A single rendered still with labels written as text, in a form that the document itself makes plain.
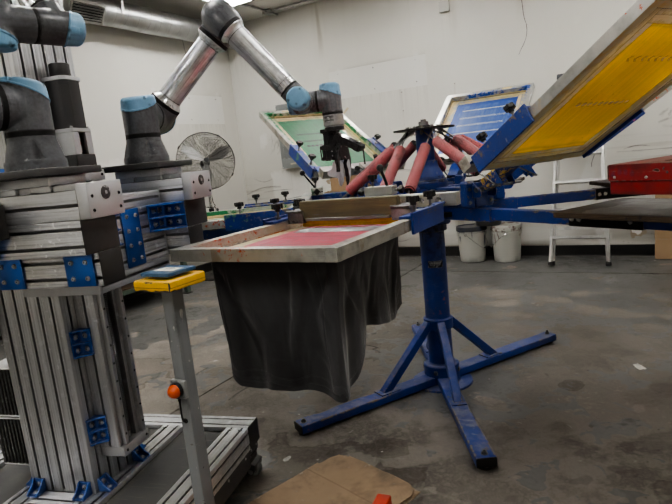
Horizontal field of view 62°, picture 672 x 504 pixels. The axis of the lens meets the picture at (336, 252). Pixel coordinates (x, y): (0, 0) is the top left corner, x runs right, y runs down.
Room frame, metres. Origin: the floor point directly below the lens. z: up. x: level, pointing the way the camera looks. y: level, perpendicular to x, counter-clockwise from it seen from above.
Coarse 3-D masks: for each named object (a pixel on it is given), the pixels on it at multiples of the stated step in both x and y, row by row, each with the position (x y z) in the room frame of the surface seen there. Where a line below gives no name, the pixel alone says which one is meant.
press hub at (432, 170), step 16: (416, 128) 2.62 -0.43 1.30; (416, 144) 2.75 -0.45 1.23; (432, 160) 2.71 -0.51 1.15; (432, 176) 2.68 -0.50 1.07; (432, 240) 2.70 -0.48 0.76; (432, 256) 2.70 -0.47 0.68; (432, 272) 2.70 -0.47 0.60; (432, 288) 2.70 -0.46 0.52; (432, 304) 2.71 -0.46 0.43; (448, 304) 2.73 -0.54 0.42; (432, 320) 2.70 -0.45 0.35; (448, 320) 2.70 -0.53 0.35; (432, 336) 2.71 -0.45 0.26; (448, 336) 2.71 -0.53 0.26; (432, 352) 2.72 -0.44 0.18; (432, 368) 2.69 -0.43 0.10; (464, 384) 2.66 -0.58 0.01
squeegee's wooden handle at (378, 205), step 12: (300, 204) 2.12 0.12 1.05; (312, 204) 2.09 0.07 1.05; (324, 204) 2.07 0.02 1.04; (336, 204) 2.04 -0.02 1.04; (348, 204) 2.02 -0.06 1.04; (360, 204) 1.99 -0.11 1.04; (372, 204) 1.97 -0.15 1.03; (384, 204) 1.94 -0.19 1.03; (396, 204) 1.92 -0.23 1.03; (312, 216) 2.10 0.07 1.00; (324, 216) 2.07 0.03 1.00; (336, 216) 2.04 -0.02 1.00
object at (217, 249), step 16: (272, 224) 2.06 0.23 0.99; (288, 224) 2.14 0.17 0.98; (400, 224) 1.71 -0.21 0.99; (208, 240) 1.78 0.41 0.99; (224, 240) 1.82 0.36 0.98; (240, 240) 1.89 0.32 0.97; (352, 240) 1.46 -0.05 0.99; (368, 240) 1.51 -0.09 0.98; (384, 240) 1.60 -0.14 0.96; (176, 256) 1.65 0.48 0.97; (192, 256) 1.61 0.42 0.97; (208, 256) 1.58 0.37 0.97; (224, 256) 1.55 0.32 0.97; (240, 256) 1.52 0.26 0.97; (256, 256) 1.49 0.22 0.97; (272, 256) 1.47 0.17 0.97; (288, 256) 1.44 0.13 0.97; (304, 256) 1.41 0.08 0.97; (320, 256) 1.39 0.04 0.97; (336, 256) 1.36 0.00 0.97
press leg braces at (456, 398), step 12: (444, 324) 2.67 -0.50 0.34; (456, 324) 2.79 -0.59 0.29; (420, 336) 2.67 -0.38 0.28; (444, 336) 2.62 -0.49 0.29; (468, 336) 2.83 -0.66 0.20; (408, 348) 2.66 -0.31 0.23; (444, 348) 2.57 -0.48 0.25; (480, 348) 2.89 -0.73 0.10; (492, 348) 2.91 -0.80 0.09; (408, 360) 2.63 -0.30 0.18; (444, 360) 2.56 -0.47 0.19; (396, 372) 2.60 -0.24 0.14; (456, 372) 2.48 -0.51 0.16; (384, 384) 2.59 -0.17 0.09; (396, 384) 2.59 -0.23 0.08; (456, 384) 2.43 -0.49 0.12; (456, 396) 2.39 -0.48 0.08
